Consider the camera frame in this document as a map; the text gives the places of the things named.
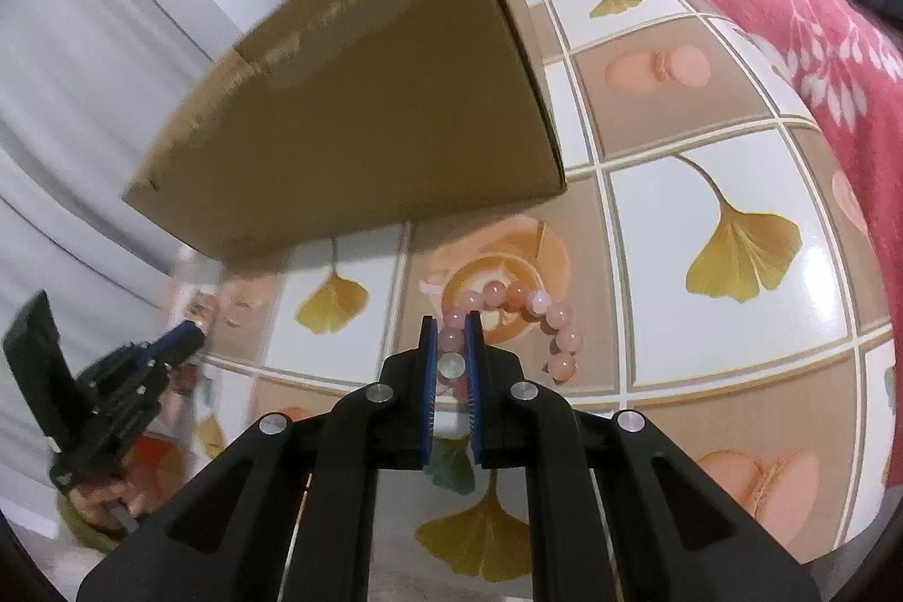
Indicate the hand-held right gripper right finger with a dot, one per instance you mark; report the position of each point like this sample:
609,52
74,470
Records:
474,390

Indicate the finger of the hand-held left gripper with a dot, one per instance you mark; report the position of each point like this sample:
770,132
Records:
176,339
134,411

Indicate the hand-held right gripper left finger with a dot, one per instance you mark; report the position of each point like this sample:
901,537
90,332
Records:
427,390

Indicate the brown cardboard box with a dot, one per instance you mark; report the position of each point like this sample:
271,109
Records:
353,136

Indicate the person's left hand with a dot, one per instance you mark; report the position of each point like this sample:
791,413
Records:
106,496

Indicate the green leaf print blanket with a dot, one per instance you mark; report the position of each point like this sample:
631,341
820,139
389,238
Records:
81,535

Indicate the white curtain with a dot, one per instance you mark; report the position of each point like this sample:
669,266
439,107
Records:
84,80

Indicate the pink floral blanket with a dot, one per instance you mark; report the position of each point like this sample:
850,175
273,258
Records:
811,31

